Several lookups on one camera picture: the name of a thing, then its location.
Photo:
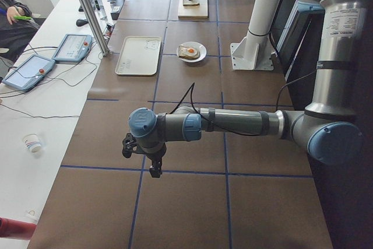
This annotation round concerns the white round plate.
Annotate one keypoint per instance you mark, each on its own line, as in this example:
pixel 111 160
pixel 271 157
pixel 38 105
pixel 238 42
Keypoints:
pixel 197 45

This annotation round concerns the seated person in black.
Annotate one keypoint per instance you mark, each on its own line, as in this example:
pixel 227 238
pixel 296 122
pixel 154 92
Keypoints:
pixel 16 34

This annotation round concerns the light wooden cutting board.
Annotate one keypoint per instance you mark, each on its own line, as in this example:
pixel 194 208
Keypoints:
pixel 199 12

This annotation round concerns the far blue teach pendant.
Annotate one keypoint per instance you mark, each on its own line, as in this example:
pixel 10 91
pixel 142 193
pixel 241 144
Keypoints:
pixel 73 48

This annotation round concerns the white camera mast with base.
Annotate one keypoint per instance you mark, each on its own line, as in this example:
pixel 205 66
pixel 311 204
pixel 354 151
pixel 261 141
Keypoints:
pixel 253 53

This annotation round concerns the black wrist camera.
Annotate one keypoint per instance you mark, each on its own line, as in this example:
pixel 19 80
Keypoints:
pixel 130 146

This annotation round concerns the red cylinder object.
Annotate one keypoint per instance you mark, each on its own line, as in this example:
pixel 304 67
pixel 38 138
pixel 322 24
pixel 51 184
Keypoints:
pixel 15 229

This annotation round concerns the near blue teach pendant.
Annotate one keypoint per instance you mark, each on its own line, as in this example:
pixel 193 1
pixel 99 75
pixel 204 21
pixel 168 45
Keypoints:
pixel 29 73

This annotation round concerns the aluminium frame post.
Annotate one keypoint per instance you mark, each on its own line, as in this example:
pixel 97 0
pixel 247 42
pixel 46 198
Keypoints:
pixel 95 27

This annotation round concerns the black computer mouse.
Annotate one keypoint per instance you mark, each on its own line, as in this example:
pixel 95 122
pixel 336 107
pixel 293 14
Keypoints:
pixel 81 22

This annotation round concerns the blue teach pendant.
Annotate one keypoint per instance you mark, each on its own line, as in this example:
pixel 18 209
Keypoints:
pixel 73 48
pixel 29 73

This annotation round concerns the brown bread slice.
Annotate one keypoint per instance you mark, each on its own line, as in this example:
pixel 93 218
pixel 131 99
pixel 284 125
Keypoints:
pixel 190 3

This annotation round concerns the white paper cup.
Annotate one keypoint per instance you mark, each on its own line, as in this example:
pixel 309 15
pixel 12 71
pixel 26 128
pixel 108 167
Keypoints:
pixel 32 142

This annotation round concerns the cream bear serving tray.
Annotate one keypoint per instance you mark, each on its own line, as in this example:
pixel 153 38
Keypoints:
pixel 139 56

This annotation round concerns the toast with fried egg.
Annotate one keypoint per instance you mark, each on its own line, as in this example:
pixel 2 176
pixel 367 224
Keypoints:
pixel 187 52

